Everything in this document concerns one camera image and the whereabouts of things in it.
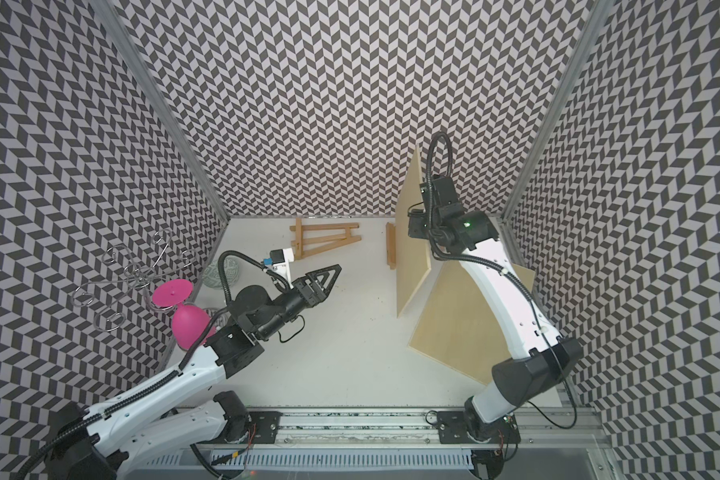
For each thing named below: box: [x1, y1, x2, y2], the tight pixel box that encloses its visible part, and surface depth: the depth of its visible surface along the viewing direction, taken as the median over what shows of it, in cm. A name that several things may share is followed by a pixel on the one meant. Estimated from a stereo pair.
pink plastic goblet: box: [152, 279, 217, 351], surface depth 67 cm
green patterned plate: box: [202, 258, 239, 289], surface depth 101 cm
